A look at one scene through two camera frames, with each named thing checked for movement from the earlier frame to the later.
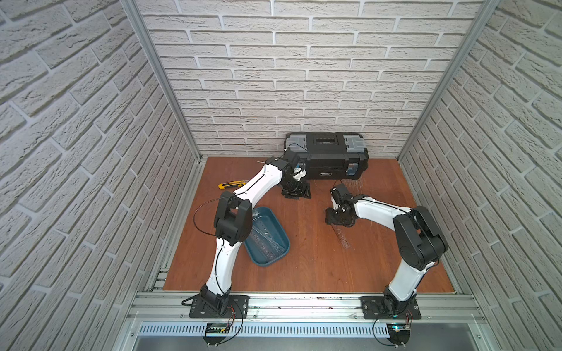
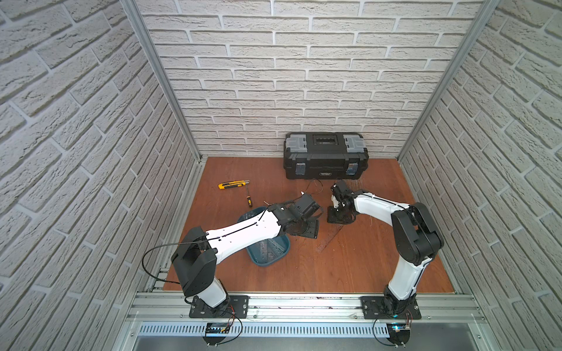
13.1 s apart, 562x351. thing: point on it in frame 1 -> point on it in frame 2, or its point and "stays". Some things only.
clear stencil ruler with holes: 341,235 -> 328,238
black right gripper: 329,218 stays
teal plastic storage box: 268,241 stays
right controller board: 399,333 stays
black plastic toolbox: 330,155 stays
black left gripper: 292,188 -> 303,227
